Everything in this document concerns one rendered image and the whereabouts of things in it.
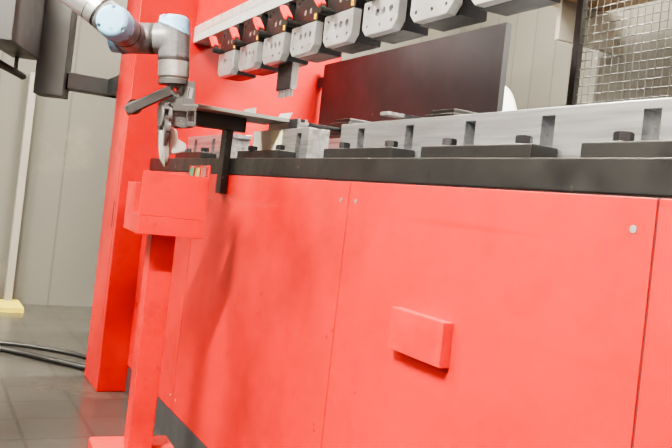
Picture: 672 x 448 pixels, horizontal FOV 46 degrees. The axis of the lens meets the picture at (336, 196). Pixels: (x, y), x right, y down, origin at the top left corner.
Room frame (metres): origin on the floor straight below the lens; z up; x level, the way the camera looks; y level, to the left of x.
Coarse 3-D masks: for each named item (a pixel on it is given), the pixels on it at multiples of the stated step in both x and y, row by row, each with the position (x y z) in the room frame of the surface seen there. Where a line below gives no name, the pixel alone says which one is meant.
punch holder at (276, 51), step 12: (276, 12) 2.25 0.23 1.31; (276, 24) 2.25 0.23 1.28; (276, 36) 2.23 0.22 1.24; (288, 36) 2.18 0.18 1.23; (264, 48) 2.30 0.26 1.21; (276, 48) 2.22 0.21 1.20; (288, 48) 2.19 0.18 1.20; (264, 60) 2.29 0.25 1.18; (276, 60) 2.21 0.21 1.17; (288, 60) 2.19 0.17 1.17; (300, 60) 2.21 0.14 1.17
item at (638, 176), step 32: (192, 160) 2.46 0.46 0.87; (256, 160) 1.98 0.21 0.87; (288, 160) 1.81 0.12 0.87; (320, 160) 1.66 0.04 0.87; (352, 160) 1.54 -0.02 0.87; (384, 160) 1.43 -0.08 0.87; (416, 160) 1.34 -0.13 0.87; (448, 160) 1.25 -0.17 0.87; (480, 160) 1.18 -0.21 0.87; (512, 160) 1.12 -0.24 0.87; (544, 160) 1.06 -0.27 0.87; (576, 160) 1.01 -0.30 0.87; (608, 160) 0.96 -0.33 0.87; (640, 160) 0.92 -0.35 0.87; (608, 192) 0.96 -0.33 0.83; (640, 192) 0.91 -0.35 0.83
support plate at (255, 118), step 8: (200, 104) 2.04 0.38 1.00; (216, 112) 2.11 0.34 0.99; (224, 112) 2.08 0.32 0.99; (232, 112) 2.08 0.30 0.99; (240, 112) 2.09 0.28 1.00; (248, 112) 2.10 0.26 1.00; (248, 120) 2.23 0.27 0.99; (256, 120) 2.20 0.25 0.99; (264, 120) 2.18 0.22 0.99; (272, 120) 2.15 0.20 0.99; (280, 120) 2.14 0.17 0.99; (288, 120) 2.15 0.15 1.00
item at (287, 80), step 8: (288, 64) 2.22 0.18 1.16; (296, 64) 2.20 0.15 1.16; (280, 72) 2.27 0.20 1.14; (288, 72) 2.21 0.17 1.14; (296, 72) 2.20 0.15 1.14; (280, 80) 2.26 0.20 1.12; (288, 80) 2.21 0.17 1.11; (296, 80) 2.20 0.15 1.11; (280, 88) 2.25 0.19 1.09; (288, 88) 2.21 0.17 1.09; (280, 96) 2.27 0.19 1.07; (288, 96) 2.22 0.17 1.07
